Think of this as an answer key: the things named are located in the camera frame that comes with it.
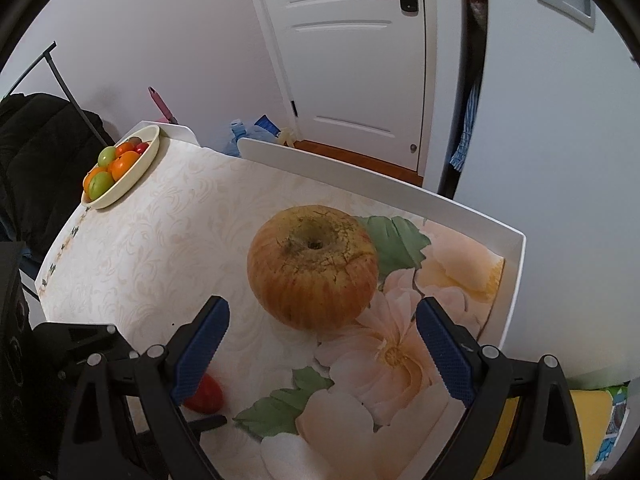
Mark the large yellow-red apple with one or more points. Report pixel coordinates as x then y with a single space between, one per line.
312 267

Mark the red tomato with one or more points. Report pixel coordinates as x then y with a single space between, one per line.
204 392

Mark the small tangerine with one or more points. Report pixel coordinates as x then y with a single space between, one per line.
124 148

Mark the floral tablecloth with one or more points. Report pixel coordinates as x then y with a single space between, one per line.
175 240

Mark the white rimmed table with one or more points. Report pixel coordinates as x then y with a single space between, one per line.
350 170

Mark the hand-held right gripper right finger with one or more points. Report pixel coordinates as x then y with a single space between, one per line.
445 350

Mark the orange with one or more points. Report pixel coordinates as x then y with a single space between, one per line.
125 165
90 181

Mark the colourful packet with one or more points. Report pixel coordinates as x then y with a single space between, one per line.
617 410

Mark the blue plastic item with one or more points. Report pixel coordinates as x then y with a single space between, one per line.
266 123

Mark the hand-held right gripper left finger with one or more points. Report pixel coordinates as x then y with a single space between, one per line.
200 355

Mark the black clothes rack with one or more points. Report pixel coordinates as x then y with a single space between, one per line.
62 80

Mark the white door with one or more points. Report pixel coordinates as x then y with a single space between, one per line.
350 75

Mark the yellow stool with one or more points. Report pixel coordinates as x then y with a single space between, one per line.
585 420

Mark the cream oval dish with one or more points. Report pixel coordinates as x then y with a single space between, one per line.
135 180

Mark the dark cloth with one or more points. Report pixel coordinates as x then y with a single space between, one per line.
40 150

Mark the shiny green apple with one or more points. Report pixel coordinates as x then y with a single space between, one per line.
106 156

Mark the matte green apple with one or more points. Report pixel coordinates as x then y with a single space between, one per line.
100 184

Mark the clear water bottle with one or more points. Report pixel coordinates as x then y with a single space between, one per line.
239 136

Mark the blue checkered cloth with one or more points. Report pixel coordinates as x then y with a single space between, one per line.
466 120

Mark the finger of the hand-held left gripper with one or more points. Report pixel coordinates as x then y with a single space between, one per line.
207 423
75 340

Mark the small cherry tomato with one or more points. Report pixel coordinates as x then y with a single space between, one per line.
142 148

